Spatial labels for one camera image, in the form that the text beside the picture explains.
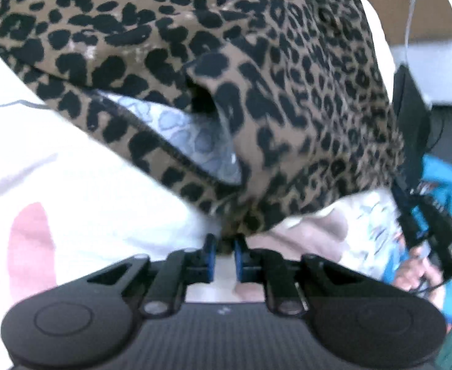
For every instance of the white cabinet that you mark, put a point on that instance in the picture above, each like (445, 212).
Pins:
(438, 69)

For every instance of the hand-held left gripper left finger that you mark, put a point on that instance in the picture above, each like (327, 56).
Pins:
(210, 263)

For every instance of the person's right hand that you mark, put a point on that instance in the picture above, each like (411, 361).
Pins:
(418, 273)

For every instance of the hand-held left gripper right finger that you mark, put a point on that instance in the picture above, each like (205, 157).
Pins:
(238, 263)

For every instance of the cardboard box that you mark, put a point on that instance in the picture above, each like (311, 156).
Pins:
(415, 4)

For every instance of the white bear print blanket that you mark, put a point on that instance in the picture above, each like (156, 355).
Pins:
(75, 185)

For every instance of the black device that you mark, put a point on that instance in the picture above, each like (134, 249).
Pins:
(413, 123)

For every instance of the leopard print pants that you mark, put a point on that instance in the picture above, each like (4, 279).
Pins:
(249, 84)

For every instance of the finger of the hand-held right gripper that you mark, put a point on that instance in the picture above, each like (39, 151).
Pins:
(403, 216)
(430, 212)

